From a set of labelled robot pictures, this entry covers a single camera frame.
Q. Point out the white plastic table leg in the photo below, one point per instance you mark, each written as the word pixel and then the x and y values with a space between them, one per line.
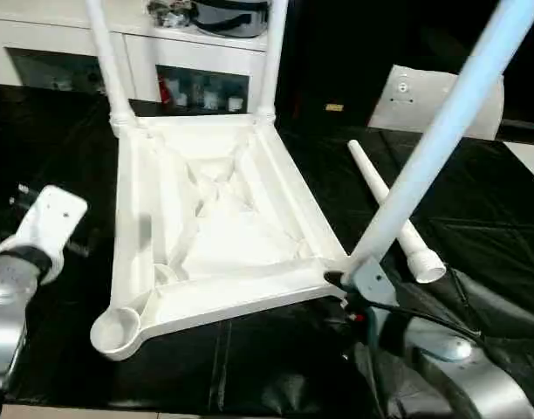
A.
pixel 271 57
pixel 367 170
pixel 110 65
pixel 437 144

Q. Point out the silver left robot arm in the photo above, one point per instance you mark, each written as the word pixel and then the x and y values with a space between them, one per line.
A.
pixel 5 305

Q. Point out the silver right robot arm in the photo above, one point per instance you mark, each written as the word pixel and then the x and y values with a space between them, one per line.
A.
pixel 467 371

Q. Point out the black padded work mat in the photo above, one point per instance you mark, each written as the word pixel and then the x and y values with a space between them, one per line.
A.
pixel 467 196

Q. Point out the white cabinet with glass doors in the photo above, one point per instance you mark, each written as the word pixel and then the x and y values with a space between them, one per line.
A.
pixel 53 39

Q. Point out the small gold label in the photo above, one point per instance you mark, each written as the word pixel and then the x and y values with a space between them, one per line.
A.
pixel 334 107

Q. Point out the red bottle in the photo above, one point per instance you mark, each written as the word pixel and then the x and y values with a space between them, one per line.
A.
pixel 163 89

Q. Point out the small white jar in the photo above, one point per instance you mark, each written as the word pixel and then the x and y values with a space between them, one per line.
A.
pixel 180 98
pixel 235 103

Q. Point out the white jar with blue print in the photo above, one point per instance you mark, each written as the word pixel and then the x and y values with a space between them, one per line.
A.
pixel 211 98

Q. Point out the white flat board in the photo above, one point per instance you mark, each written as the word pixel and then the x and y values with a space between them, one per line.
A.
pixel 529 159

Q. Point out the grey black helmet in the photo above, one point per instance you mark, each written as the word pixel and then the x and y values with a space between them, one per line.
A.
pixel 236 17

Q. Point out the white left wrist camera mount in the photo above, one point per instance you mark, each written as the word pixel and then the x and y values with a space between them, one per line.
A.
pixel 53 218

